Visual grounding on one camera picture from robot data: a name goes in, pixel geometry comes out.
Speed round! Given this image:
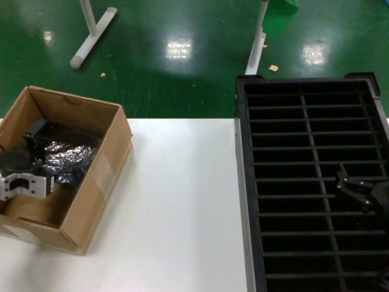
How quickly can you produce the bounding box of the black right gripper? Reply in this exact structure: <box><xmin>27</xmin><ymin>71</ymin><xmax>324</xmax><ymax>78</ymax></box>
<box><xmin>335</xmin><ymin>162</ymin><xmax>389</xmax><ymax>215</ymax></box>

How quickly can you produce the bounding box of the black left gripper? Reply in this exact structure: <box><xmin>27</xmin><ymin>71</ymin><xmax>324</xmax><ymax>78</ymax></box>
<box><xmin>0</xmin><ymin>119</ymin><xmax>61</xmax><ymax>177</ymax></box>

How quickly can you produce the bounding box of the grey translucent antistatic bag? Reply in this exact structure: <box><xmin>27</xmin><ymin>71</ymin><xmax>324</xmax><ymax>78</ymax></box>
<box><xmin>42</xmin><ymin>138</ymin><xmax>101</xmax><ymax>187</ymax></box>

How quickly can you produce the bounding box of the brown cardboard box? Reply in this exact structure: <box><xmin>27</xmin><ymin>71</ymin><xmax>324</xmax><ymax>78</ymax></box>
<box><xmin>0</xmin><ymin>85</ymin><xmax>134</xmax><ymax>256</ymax></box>

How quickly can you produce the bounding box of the black slotted container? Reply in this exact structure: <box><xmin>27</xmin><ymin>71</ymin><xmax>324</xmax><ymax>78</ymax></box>
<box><xmin>234</xmin><ymin>72</ymin><xmax>389</xmax><ymax>292</ymax></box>

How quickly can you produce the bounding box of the white table leg with foot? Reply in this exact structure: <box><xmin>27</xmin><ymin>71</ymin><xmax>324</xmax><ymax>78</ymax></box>
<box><xmin>69</xmin><ymin>0</ymin><xmax>119</xmax><ymax>71</ymax></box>
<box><xmin>244</xmin><ymin>0</ymin><xmax>270</xmax><ymax>75</ymax></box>

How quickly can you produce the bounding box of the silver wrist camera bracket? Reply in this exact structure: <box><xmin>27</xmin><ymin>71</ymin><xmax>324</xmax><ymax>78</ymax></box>
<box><xmin>0</xmin><ymin>172</ymin><xmax>49</xmax><ymax>202</ymax></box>

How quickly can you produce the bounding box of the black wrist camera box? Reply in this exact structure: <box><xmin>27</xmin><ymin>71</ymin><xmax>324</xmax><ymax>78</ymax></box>
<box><xmin>44</xmin><ymin>175</ymin><xmax>58</xmax><ymax>195</ymax></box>

